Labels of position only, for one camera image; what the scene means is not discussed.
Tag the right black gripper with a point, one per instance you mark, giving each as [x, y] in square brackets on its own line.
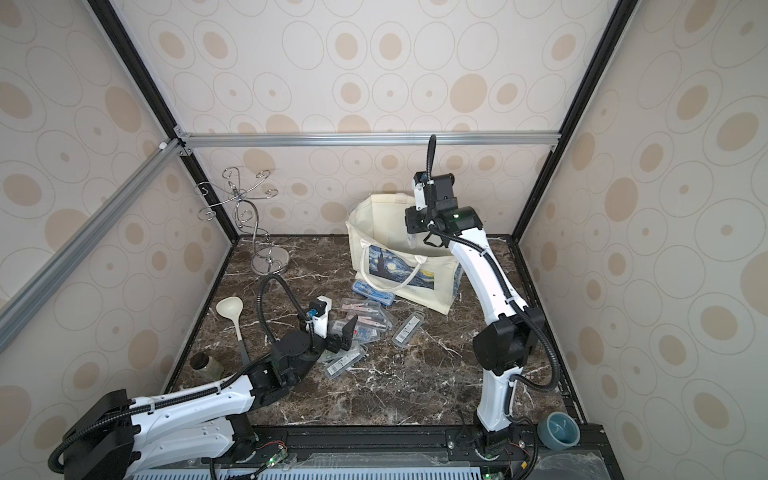
[442, 186]

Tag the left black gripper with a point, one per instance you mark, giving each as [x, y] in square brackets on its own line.
[336, 343]

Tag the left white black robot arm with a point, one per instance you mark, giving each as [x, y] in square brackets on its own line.
[120, 436]

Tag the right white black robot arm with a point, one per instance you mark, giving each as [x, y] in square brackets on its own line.
[513, 328]

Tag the clear case green compass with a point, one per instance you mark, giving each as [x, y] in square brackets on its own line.
[328, 356]

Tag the cream canvas starry-night tote bag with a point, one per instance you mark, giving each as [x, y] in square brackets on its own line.
[390, 260]

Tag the clear case barcode lower middle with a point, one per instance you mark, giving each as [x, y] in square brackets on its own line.
[340, 365]

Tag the clear case barcode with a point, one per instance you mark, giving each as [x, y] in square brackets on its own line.
[405, 332]
[340, 365]

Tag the small jar black lid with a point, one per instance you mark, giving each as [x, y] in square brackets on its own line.
[206, 367]

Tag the clear case barcode right upper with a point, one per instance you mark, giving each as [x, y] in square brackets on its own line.
[405, 332]

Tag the teal ceramic cup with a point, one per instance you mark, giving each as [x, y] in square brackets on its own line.
[558, 431]

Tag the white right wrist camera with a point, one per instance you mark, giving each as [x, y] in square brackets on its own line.
[419, 182]

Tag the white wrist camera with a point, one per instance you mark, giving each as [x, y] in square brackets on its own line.
[318, 315]
[419, 182]

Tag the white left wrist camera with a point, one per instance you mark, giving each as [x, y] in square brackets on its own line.
[318, 315]

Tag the cream spoon grey handle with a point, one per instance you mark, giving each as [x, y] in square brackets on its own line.
[231, 308]

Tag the chrome wire jewelry stand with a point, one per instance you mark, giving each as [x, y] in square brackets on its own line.
[266, 257]

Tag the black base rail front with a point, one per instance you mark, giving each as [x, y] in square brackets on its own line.
[408, 451]

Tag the horizontal aluminium rail back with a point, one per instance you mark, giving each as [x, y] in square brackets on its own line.
[367, 139]

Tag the aluminium rail left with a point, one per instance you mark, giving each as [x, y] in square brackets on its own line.
[28, 301]

